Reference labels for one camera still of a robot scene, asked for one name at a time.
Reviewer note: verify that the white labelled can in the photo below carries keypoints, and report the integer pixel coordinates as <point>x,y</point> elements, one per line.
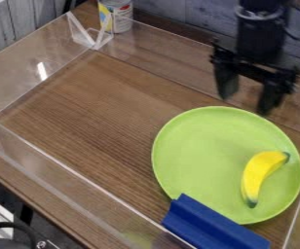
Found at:
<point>115,15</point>

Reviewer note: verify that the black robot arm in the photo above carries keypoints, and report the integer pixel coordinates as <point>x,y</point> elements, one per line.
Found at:
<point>265,5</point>

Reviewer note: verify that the blue plastic block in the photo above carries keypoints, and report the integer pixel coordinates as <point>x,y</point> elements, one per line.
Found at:
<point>206,229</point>

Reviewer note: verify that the yellow toy banana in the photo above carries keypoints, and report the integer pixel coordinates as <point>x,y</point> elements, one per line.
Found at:
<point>259,167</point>

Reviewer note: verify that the clear acrylic enclosure wall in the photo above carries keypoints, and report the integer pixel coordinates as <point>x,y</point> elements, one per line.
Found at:
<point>86,96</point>

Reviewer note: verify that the green round plate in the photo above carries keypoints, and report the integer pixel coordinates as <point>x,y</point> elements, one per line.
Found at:
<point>198,157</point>

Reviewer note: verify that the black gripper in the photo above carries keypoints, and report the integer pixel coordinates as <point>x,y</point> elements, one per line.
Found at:
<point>254,55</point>

